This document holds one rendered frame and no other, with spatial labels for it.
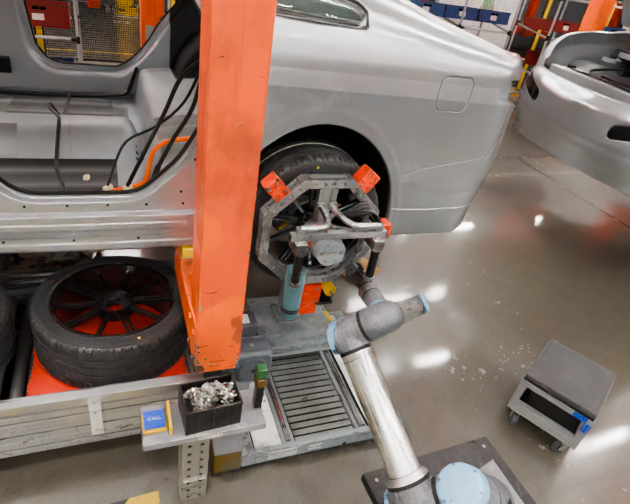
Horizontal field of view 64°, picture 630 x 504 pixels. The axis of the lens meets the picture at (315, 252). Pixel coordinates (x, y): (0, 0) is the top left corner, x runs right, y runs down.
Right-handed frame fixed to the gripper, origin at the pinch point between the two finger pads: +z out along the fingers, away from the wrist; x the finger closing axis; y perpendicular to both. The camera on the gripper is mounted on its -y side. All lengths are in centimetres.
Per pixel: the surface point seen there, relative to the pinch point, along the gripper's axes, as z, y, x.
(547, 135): 108, 130, 168
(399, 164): 5, -23, 47
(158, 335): -22, -55, -74
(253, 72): -47, -119, 22
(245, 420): -66, -33, -59
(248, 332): -15, -19, -54
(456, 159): 5, -3, 71
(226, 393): -62, -46, -56
